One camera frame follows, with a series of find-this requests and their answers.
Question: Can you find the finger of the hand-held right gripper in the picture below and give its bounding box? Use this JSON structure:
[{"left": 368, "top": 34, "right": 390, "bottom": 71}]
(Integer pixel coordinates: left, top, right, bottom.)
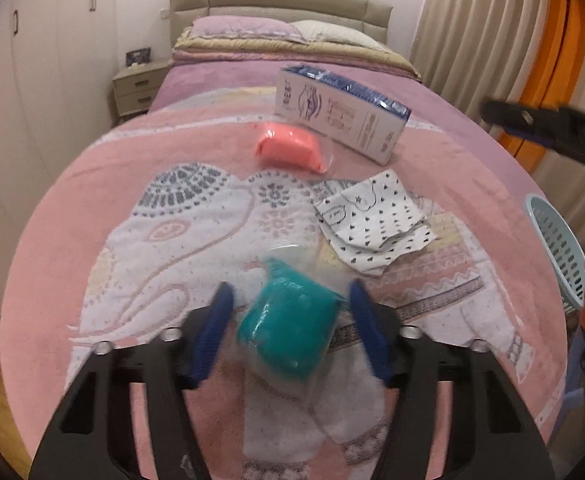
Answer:
[{"left": 481, "top": 99, "right": 581, "bottom": 153}]

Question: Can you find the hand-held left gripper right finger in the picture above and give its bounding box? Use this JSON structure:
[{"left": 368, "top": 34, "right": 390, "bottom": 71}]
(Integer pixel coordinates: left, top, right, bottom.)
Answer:
[{"left": 347, "top": 279, "right": 556, "bottom": 480}]

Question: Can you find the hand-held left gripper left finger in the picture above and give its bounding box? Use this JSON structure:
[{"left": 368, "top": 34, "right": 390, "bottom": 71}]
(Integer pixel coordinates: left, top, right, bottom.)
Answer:
[{"left": 30, "top": 282, "right": 236, "bottom": 480}]

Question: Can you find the teal pack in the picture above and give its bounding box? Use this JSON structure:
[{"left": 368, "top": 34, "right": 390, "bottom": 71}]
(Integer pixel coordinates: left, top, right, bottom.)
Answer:
[{"left": 236, "top": 245, "right": 349, "bottom": 387}]

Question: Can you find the light blue plastic basket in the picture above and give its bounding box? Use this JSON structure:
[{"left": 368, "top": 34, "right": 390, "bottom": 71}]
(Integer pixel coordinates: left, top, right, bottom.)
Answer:
[{"left": 525, "top": 194, "right": 585, "bottom": 312}]

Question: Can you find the orange curtain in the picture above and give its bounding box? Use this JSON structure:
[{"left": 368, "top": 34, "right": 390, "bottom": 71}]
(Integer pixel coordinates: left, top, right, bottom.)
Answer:
[{"left": 493, "top": 0, "right": 585, "bottom": 177}]

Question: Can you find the pink elephant blanket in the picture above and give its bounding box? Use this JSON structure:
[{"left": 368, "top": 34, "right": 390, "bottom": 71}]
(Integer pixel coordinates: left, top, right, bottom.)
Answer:
[{"left": 0, "top": 87, "right": 581, "bottom": 480}]

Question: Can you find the white dotted folded cloth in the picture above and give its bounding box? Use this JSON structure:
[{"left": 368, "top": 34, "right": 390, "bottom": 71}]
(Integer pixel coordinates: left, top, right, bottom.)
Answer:
[{"left": 314, "top": 170, "right": 439, "bottom": 277}]

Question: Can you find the beige curtain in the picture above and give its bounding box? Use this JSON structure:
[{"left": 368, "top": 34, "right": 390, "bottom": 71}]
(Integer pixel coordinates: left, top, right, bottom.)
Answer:
[{"left": 407, "top": 0, "right": 559, "bottom": 128}]

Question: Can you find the blue white cardboard box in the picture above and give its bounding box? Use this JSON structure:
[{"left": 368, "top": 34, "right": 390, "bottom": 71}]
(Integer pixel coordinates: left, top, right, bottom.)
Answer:
[{"left": 274, "top": 64, "right": 412, "bottom": 165}]

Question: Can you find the pink pack in clear bag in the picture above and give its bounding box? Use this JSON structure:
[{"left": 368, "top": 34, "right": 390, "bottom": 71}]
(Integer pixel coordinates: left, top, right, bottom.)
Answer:
[{"left": 255, "top": 122, "right": 334, "bottom": 176}]

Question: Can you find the white patterned pillow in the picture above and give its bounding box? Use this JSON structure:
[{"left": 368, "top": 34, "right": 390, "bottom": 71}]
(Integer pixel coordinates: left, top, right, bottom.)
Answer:
[{"left": 290, "top": 20, "right": 389, "bottom": 52}]

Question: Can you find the beige nightstand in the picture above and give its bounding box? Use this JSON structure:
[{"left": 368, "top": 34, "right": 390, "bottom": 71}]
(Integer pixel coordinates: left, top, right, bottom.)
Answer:
[{"left": 111, "top": 57, "right": 171, "bottom": 127}]

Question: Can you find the folded beige quilt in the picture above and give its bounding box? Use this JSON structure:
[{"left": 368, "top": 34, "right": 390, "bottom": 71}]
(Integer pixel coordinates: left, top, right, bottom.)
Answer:
[{"left": 172, "top": 30, "right": 422, "bottom": 82}]

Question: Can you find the beige bed headboard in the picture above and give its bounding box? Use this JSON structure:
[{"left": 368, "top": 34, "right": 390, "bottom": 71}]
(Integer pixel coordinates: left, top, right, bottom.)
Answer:
[{"left": 169, "top": 0, "right": 393, "bottom": 52}]

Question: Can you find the white wardrobe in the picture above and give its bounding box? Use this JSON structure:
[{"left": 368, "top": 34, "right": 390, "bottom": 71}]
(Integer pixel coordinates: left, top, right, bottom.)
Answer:
[{"left": 0, "top": 0, "right": 124, "bottom": 321}]

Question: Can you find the purple pillow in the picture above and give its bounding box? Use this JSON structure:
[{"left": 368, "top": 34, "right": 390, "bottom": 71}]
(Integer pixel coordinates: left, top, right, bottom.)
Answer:
[{"left": 191, "top": 15, "right": 306, "bottom": 44}]

